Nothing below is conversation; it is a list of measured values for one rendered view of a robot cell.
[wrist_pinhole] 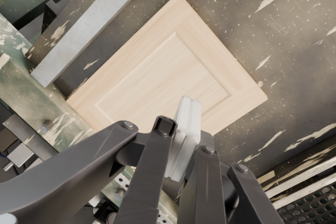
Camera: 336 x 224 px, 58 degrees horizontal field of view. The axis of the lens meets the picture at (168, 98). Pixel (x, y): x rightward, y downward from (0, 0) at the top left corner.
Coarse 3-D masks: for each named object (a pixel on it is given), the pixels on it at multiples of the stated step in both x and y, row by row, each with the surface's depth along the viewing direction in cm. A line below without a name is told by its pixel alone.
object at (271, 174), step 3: (270, 171) 79; (273, 171) 78; (267, 174) 78; (270, 174) 78; (273, 174) 77; (261, 177) 79; (264, 177) 78; (267, 177) 78; (270, 177) 77; (258, 180) 79; (261, 180) 78; (264, 180) 77
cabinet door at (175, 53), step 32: (160, 32) 68; (192, 32) 66; (128, 64) 72; (160, 64) 71; (192, 64) 70; (224, 64) 68; (96, 96) 78; (128, 96) 76; (160, 96) 75; (192, 96) 73; (224, 96) 71; (256, 96) 70; (96, 128) 82
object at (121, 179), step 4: (116, 176) 83; (120, 176) 83; (124, 176) 83; (116, 180) 83; (120, 180) 83; (124, 180) 83; (128, 180) 83; (120, 184) 84; (124, 184) 84; (128, 184) 83; (124, 188) 84; (160, 212) 85; (160, 216) 86; (164, 216) 86; (160, 220) 86; (164, 220) 86; (168, 220) 86
